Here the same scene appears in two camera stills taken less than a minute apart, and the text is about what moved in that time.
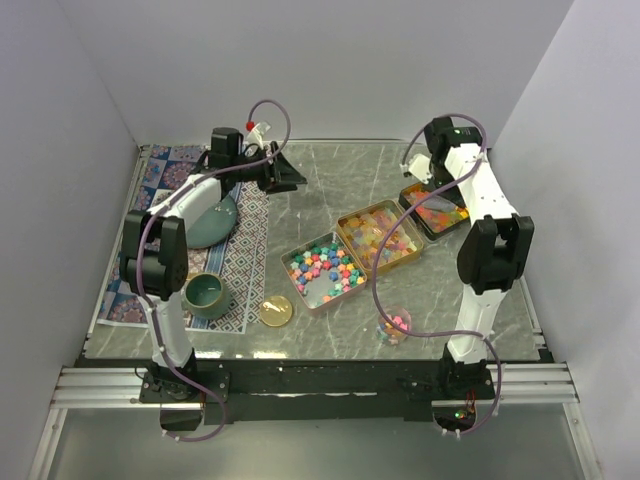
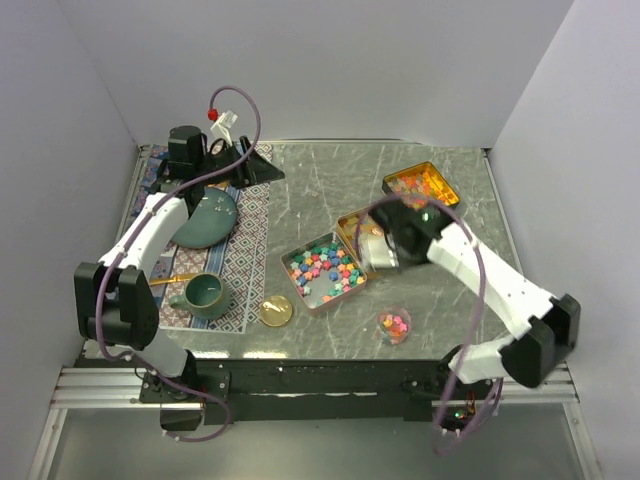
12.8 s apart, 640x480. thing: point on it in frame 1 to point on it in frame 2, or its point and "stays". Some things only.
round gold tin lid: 276,311 stays
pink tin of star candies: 324,270 stays
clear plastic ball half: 390,333 stays
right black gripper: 430,186 to 402,261
